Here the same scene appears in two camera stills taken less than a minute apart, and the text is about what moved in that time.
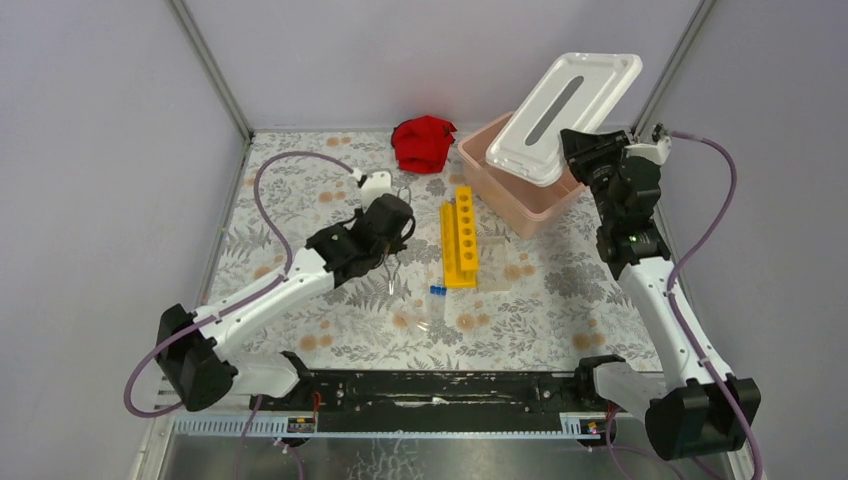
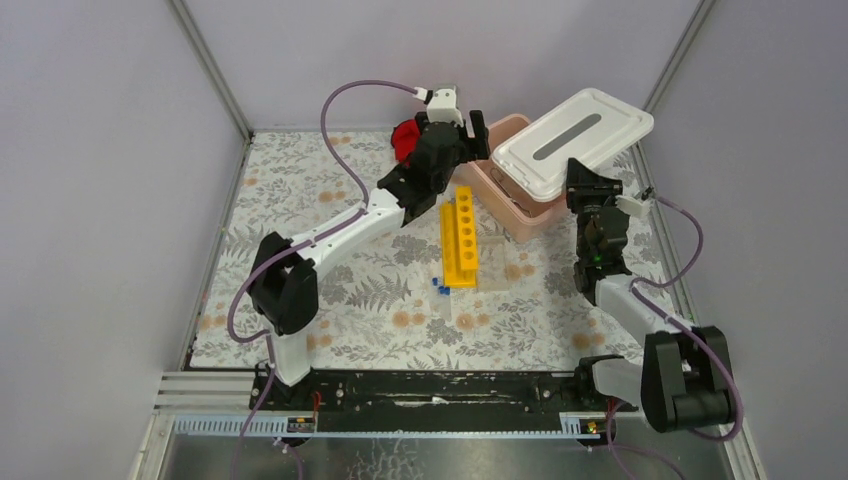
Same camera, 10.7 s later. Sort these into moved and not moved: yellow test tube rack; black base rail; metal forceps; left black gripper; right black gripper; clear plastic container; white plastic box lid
Moved: right black gripper; left black gripper; white plastic box lid; metal forceps
Not moved: yellow test tube rack; black base rail; clear plastic container
